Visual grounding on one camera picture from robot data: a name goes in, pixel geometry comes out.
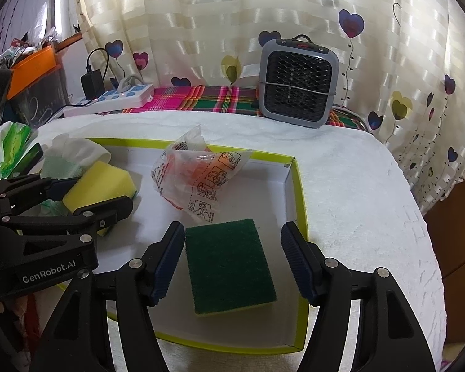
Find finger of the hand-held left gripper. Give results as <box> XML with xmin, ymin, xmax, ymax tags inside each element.
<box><xmin>0</xmin><ymin>196</ymin><xmax>134</xmax><ymax>246</ymax></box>
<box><xmin>0</xmin><ymin>174</ymin><xmax>84</xmax><ymax>210</ymax></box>

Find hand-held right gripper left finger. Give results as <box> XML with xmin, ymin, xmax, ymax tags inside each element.
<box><xmin>29</xmin><ymin>222</ymin><xmax>186</xmax><ymax>372</ymax></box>

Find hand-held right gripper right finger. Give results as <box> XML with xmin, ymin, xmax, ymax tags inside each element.
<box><xmin>281</xmin><ymin>222</ymin><xmax>436</xmax><ymax>372</ymax></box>

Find yellow and green sponge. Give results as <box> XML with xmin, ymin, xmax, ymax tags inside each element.
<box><xmin>62</xmin><ymin>161</ymin><xmax>137</xmax><ymax>237</ymax></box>
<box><xmin>184</xmin><ymin>218</ymin><xmax>277</xmax><ymax>316</ymax></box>

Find white cloth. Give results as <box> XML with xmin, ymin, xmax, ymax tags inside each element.
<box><xmin>42</xmin><ymin>134</ymin><xmax>112</xmax><ymax>171</ymax></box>

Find yellow-green shallow box tray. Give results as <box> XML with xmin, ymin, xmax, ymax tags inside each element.
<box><xmin>42</xmin><ymin>136</ymin><xmax>311</xmax><ymax>355</ymax></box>

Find clear plastic packet orange contents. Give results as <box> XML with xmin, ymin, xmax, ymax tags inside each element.
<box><xmin>151</xmin><ymin>125</ymin><xmax>254</xmax><ymax>223</ymax></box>

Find black smartphone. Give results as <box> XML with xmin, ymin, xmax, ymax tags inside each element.
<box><xmin>13</xmin><ymin>142</ymin><xmax>44</xmax><ymax>177</ymax></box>

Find green tissue pack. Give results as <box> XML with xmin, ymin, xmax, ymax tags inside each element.
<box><xmin>0</xmin><ymin>121</ymin><xmax>39</xmax><ymax>181</ymax></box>

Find white and blue power strip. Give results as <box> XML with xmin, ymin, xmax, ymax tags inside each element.
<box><xmin>63</xmin><ymin>84</ymin><xmax>156</xmax><ymax>119</ymax></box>

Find black charger adapter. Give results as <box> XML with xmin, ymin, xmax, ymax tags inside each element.
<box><xmin>81</xmin><ymin>70</ymin><xmax>103</xmax><ymax>101</ymax></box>

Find orange lidded storage bin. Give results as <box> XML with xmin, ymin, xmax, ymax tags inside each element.
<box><xmin>6</xmin><ymin>44</ymin><xmax>68</xmax><ymax>125</ymax></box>

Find pile of assorted packets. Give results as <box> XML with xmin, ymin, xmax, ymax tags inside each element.
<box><xmin>0</xmin><ymin>27</ymin><xmax>59</xmax><ymax>66</ymax></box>

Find pink plaid cloth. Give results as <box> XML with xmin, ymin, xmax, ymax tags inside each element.
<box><xmin>97</xmin><ymin>84</ymin><xmax>363</xmax><ymax>128</ymax></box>

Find wooden cabinet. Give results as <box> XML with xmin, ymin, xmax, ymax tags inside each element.
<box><xmin>422</xmin><ymin>170</ymin><xmax>465</xmax><ymax>345</ymax></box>

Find grey portable heater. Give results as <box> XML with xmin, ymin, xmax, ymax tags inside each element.
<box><xmin>258</xmin><ymin>35</ymin><xmax>339</xmax><ymax>128</ymax></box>

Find cream curtain with hearts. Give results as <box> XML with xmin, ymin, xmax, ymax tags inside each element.
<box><xmin>70</xmin><ymin>0</ymin><xmax>465</xmax><ymax>214</ymax></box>

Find black charging cable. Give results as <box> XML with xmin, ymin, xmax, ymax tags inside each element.
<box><xmin>35</xmin><ymin>47</ymin><xmax>111</xmax><ymax>125</ymax></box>

